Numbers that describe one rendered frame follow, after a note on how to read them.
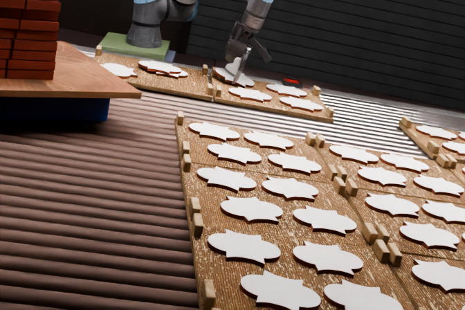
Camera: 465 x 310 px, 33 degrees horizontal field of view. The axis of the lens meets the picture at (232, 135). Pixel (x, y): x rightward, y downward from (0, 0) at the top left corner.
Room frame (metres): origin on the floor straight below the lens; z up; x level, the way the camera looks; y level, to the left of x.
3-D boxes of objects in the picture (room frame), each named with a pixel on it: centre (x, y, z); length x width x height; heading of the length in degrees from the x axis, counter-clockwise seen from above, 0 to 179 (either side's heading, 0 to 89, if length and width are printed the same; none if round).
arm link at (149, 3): (3.21, 0.45, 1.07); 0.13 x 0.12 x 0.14; 122
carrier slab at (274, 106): (2.67, -0.10, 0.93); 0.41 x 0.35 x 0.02; 98
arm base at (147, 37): (3.21, 0.45, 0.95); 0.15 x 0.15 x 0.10
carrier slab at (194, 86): (2.61, 0.32, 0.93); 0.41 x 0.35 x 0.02; 99
